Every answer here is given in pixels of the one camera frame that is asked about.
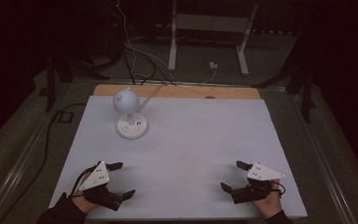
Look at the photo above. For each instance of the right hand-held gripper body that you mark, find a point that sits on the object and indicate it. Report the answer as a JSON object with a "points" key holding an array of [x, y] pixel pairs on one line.
{"points": [[251, 193]]}

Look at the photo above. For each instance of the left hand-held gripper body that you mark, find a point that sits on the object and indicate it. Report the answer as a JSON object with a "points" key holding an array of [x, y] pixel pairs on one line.
{"points": [[102, 194]]}

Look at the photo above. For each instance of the person's left hand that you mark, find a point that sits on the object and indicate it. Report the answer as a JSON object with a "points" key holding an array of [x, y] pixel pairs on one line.
{"points": [[82, 201]]}

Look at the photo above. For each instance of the person's right hand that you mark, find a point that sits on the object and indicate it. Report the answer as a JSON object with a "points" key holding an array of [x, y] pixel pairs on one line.
{"points": [[270, 207]]}

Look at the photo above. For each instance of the white round desk lamp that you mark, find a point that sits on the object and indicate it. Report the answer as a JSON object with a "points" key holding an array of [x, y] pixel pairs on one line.
{"points": [[132, 126]]}

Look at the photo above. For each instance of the white table mat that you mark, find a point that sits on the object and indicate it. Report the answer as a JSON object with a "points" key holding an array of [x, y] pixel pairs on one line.
{"points": [[192, 149]]}

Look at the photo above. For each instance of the small dark round disc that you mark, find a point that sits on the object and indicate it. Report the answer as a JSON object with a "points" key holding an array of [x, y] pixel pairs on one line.
{"points": [[209, 97]]}

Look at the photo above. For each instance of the wooden table board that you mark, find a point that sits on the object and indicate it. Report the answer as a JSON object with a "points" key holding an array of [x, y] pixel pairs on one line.
{"points": [[183, 92]]}

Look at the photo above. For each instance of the black tripod stand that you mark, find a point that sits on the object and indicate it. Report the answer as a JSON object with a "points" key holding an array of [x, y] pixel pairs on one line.
{"points": [[306, 93], [51, 84]]}

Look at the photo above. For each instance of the white plug adapter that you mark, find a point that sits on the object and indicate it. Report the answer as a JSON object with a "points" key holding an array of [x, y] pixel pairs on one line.
{"points": [[213, 65]]}

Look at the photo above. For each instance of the white metal stand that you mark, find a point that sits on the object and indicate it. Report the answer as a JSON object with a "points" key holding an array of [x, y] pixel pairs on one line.
{"points": [[211, 23]]}

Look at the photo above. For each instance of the black rectangular floor frame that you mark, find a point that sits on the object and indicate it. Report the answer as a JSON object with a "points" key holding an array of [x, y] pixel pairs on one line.
{"points": [[65, 117]]}

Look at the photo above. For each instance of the metal floor rail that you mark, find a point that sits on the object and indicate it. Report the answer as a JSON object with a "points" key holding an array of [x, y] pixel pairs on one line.
{"points": [[18, 168], [323, 155]]}

